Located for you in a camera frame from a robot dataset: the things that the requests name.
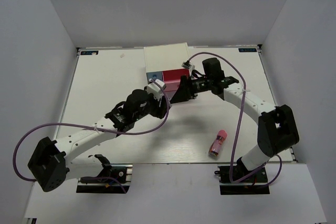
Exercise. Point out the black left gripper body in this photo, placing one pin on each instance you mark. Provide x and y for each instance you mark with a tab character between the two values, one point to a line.
151	108

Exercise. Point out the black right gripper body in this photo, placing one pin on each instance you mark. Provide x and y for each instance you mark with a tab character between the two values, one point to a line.
201	84

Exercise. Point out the pink drawer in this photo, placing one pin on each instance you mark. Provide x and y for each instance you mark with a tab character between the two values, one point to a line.
171	78

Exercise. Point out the light blue drawer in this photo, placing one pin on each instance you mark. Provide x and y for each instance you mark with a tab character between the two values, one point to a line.
154	76

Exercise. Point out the pink capped clear tube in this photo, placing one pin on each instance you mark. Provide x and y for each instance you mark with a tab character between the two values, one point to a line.
217	144

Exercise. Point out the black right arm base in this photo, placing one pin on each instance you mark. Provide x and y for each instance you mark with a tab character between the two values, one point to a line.
253	185

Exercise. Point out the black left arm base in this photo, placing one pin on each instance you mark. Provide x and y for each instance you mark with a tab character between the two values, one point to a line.
113	179

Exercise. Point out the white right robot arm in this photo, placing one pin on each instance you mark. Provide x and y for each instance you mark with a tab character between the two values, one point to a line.
277	130

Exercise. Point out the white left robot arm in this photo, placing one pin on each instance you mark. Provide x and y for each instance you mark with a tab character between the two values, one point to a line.
52	160

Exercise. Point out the white drawer cabinet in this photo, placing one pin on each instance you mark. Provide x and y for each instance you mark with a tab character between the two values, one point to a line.
165	57

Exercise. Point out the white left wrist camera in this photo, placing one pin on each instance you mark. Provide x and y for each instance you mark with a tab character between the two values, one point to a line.
156	88

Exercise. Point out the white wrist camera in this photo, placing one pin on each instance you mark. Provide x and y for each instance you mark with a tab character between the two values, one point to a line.
156	88
187	65

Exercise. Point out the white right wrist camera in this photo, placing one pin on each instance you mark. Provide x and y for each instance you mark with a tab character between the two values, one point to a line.
187	65

